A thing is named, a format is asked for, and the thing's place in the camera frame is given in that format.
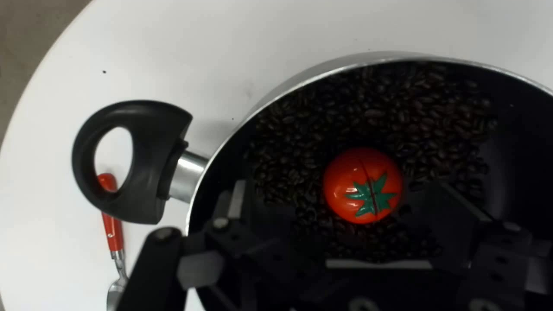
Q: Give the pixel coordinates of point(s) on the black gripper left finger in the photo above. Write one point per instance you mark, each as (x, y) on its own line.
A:
(166, 269)

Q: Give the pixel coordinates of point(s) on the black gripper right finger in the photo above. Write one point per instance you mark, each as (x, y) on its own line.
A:
(507, 269)

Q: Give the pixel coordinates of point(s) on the red toy tomato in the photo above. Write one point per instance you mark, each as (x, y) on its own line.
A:
(346, 183)

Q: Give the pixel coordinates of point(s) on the dark coffee beans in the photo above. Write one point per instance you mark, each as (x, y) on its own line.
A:
(403, 114)

